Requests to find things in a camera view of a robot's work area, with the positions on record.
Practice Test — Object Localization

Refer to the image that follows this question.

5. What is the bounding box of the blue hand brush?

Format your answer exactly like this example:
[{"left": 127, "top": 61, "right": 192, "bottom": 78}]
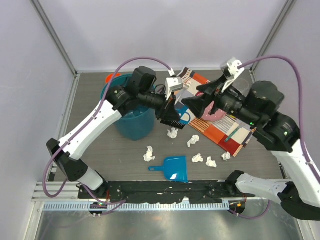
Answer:
[{"left": 160, "top": 106, "right": 192, "bottom": 130}]

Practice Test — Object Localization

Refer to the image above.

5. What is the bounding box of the teal trash bin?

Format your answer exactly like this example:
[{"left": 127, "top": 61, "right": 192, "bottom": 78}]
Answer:
[{"left": 100, "top": 73, "right": 156, "bottom": 141}]

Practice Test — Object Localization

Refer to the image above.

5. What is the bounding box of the paper scrap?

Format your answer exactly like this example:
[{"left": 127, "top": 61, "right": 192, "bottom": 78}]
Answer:
[
  {"left": 167, "top": 127, "right": 179, "bottom": 139},
  {"left": 205, "top": 156, "right": 217, "bottom": 168},
  {"left": 186, "top": 135, "right": 200, "bottom": 148},
  {"left": 191, "top": 153, "right": 204, "bottom": 163},
  {"left": 221, "top": 152, "right": 231, "bottom": 161},
  {"left": 143, "top": 146, "right": 156, "bottom": 162}
]

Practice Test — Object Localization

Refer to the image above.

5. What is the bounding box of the blue dustpan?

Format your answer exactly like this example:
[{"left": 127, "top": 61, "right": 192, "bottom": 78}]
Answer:
[{"left": 148, "top": 155, "right": 188, "bottom": 183}]

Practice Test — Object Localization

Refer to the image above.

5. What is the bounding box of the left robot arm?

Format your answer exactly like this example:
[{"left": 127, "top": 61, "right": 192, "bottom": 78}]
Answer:
[{"left": 46, "top": 66, "right": 183, "bottom": 195}]

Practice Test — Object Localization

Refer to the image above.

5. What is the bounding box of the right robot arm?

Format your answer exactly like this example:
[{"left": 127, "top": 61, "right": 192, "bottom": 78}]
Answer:
[{"left": 182, "top": 77, "right": 320, "bottom": 221}]

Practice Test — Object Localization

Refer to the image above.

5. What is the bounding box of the pink dotted plate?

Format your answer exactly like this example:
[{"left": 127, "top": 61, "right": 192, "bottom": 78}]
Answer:
[{"left": 201, "top": 104, "right": 226, "bottom": 122}]

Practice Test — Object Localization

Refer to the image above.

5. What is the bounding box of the clear plastic cup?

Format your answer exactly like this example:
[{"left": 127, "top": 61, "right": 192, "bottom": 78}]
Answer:
[{"left": 232, "top": 78, "right": 250, "bottom": 96}]

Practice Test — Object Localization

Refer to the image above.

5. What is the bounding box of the patterned placemat cloth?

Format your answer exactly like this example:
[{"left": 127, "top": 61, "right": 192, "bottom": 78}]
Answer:
[{"left": 175, "top": 67, "right": 254, "bottom": 157}]

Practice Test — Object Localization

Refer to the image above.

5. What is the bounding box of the orange bowl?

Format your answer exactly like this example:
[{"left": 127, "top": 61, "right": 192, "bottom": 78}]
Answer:
[{"left": 105, "top": 73, "right": 122, "bottom": 84}]

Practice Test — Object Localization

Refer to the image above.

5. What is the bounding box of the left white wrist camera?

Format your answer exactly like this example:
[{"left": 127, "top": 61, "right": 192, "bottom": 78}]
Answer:
[{"left": 165, "top": 68, "right": 184, "bottom": 100}]

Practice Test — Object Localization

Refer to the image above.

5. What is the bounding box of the green handled table knife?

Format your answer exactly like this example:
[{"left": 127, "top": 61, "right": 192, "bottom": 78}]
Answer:
[{"left": 224, "top": 127, "right": 240, "bottom": 143}]

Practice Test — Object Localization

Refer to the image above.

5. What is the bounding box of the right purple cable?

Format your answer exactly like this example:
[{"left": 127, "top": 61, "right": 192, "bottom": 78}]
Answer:
[{"left": 228, "top": 55, "right": 320, "bottom": 220}]

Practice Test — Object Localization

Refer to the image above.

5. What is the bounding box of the purple cable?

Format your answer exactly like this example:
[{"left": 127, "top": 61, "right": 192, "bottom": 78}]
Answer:
[
  {"left": 43, "top": 56, "right": 174, "bottom": 217},
  {"left": 228, "top": 55, "right": 320, "bottom": 220}
]

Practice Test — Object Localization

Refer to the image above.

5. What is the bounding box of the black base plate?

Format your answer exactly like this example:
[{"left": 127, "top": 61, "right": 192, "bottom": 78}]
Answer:
[{"left": 93, "top": 180, "right": 254, "bottom": 204}]

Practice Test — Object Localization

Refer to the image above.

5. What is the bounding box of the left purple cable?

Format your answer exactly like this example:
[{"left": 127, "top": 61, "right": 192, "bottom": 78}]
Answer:
[{"left": 43, "top": 56, "right": 174, "bottom": 217}]

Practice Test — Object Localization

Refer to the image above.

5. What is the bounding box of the white slotted cable duct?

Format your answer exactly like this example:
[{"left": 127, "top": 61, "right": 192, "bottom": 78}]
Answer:
[{"left": 42, "top": 200, "right": 230, "bottom": 212}]

